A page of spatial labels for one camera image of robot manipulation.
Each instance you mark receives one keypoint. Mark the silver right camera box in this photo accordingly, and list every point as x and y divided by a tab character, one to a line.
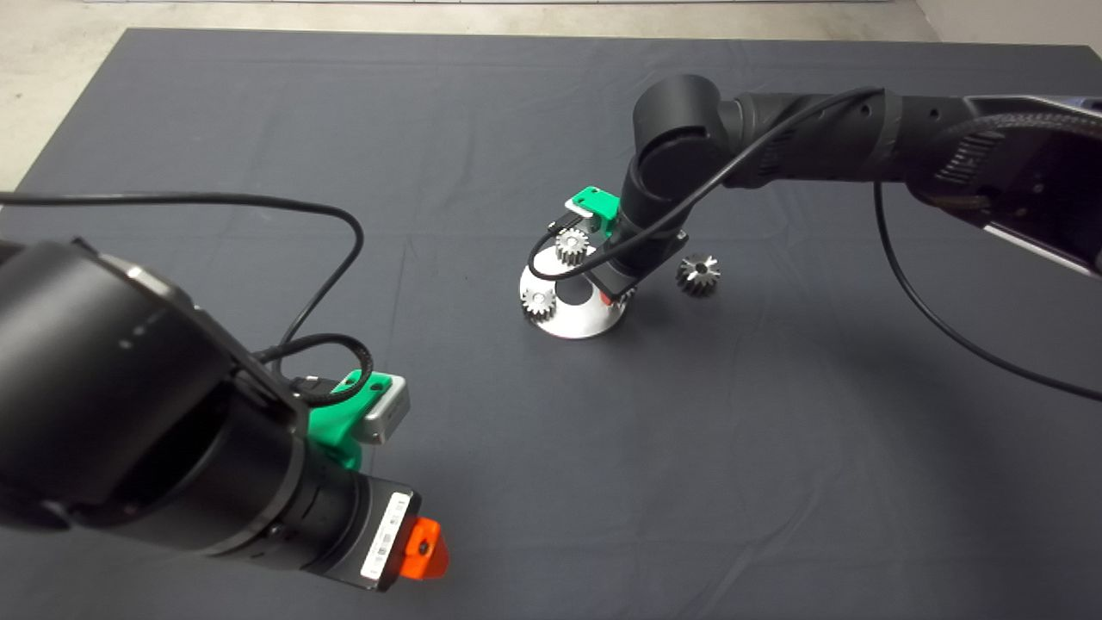
577	207

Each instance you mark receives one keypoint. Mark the green left camera mount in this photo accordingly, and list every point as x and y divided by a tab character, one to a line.
327	426

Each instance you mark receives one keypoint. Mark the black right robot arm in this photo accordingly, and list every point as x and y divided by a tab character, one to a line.
680	129

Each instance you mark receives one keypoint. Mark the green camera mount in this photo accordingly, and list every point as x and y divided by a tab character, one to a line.
327	426
598	202

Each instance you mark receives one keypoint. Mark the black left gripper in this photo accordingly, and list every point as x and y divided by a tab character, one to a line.
370	530

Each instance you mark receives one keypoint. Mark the large steel gear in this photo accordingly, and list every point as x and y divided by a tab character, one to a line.
689	280

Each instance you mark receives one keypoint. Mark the green right camera mount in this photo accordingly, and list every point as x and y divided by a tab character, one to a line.
598	202

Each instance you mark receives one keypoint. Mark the silver left camera box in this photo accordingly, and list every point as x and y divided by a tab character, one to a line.
386	413

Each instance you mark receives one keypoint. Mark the dark grey table cloth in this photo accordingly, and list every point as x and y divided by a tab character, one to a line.
551	430

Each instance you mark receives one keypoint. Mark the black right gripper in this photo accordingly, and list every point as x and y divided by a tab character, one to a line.
637	265

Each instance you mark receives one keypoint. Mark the silver camera box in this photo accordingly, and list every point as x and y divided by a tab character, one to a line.
386	413
577	207

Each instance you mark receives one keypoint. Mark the round metal plate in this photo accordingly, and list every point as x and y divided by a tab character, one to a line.
568	325

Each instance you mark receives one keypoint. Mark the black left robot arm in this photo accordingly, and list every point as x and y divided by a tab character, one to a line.
129	396

